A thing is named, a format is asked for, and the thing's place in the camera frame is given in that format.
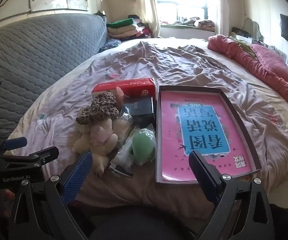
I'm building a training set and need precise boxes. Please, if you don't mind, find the plastic-wrapped pink soft item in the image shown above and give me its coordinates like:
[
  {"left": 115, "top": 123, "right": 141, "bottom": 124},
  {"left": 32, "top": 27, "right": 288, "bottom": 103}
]
[{"left": 114, "top": 114, "right": 134, "bottom": 150}]

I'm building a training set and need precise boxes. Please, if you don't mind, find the grey quilted headboard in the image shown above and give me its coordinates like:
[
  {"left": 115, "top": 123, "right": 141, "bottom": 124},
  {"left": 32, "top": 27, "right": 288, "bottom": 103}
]
[{"left": 0, "top": 14, "right": 108, "bottom": 140}]

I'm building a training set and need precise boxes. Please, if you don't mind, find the arched vanity mirror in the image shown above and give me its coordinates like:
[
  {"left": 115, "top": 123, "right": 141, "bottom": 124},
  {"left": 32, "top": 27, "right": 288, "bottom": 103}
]
[{"left": 241, "top": 17, "right": 261, "bottom": 40}]

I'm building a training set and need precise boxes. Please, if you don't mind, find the green sponge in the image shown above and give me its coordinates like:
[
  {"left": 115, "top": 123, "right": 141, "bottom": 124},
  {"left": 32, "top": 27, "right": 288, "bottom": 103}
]
[{"left": 131, "top": 127, "right": 157, "bottom": 165}]

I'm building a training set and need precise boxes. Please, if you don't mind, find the pink-red quilt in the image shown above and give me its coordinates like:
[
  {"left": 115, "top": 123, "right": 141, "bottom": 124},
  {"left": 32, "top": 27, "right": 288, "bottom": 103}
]
[{"left": 207, "top": 34, "right": 288, "bottom": 120}]

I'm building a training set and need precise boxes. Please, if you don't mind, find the dark blue patterned cloth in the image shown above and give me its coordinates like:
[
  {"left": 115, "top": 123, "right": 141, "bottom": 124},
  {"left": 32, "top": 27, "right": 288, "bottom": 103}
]
[{"left": 99, "top": 38, "right": 122, "bottom": 53}]

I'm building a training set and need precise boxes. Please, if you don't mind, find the pink picture book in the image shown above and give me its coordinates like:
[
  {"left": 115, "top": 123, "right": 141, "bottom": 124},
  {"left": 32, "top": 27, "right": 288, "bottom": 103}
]
[{"left": 160, "top": 91, "right": 256, "bottom": 182}]

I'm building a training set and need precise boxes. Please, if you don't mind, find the cream plush toy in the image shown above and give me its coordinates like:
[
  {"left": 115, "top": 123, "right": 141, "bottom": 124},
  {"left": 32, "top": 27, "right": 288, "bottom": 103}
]
[{"left": 72, "top": 117, "right": 119, "bottom": 178}]

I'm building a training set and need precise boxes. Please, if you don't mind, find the flesh pink tube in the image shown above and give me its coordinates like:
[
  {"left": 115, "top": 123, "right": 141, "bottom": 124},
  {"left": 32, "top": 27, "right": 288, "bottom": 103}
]
[{"left": 115, "top": 86, "right": 126, "bottom": 105}]

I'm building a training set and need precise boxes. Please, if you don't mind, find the red and white box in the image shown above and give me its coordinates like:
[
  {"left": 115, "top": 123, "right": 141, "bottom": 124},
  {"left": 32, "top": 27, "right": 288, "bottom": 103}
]
[{"left": 91, "top": 77, "right": 156, "bottom": 100}]

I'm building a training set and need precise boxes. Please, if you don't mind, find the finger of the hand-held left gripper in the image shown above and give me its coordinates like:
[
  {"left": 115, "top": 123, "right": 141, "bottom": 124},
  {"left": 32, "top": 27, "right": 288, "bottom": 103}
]
[
  {"left": 0, "top": 146, "right": 59, "bottom": 168},
  {"left": 0, "top": 137, "right": 28, "bottom": 155}
]

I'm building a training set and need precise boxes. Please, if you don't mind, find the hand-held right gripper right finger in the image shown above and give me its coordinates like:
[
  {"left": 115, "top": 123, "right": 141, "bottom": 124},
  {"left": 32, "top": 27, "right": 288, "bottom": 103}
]
[{"left": 188, "top": 150, "right": 276, "bottom": 240}]

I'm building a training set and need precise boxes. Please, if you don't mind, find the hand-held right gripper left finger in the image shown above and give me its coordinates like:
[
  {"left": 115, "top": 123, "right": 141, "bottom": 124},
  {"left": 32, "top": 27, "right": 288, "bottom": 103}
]
[{"left": 8, "top": 151, "right": 94, "bottom": 240}]

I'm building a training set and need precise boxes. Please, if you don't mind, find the dark shallow box tray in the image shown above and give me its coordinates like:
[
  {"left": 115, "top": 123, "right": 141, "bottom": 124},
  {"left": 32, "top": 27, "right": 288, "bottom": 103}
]
[{"left": 155, "top": 85, "right": 262, "bottom": 184}]

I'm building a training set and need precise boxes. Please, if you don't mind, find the mauve floral bed sheet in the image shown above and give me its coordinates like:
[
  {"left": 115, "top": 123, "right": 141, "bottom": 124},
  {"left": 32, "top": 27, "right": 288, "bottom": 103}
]
[{"left": 4, "top": 38, "right": 288, "bottom": 205}]

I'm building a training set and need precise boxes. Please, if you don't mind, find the bedding pile on windowsill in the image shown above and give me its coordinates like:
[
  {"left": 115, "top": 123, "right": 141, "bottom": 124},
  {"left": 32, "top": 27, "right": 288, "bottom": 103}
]
[{"left": 160, "top": 17, "right": 216, "bottom": 30}]

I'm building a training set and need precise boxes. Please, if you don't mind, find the dark rectangular box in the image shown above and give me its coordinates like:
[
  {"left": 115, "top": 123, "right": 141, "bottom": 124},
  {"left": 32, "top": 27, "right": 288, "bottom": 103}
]
[{"left": 120, "top": 96, "right": 157, "bottom": 128}]

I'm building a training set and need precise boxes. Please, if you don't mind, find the cream window curtain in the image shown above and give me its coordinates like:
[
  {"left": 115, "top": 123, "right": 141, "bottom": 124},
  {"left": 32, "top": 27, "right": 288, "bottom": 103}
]
[
  {"left": 134, "top": 0, "right": 161, "bottom": 39},
  {"left": 215, "top": 0, "right": 234, "bottom": 34}
]

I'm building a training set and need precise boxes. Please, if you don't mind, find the olive green garment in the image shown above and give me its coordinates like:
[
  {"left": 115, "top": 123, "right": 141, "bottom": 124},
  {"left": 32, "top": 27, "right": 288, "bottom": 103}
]
[{"left": 230, "top": 36, "right": 256, "bottom": 58}]

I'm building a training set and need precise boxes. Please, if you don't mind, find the stack of folded clothes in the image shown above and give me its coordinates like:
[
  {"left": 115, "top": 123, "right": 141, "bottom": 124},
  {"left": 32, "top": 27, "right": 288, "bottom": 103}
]
[{"left": 106, "top": 15, "right": 157, "bottom": 40}]

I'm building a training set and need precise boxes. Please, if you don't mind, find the leopard print scrunchie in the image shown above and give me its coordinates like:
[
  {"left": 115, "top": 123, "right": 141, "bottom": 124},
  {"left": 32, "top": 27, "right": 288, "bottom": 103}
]
[{"left": 76, "top": 92, "right": 121, "bottom": 125}]

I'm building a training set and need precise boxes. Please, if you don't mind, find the white tissue packet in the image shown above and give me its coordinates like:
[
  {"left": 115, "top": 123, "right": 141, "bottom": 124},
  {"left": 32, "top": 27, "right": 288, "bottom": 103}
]
[{"left": 110, "top": 140, "right": 139, "bottom": 178}]

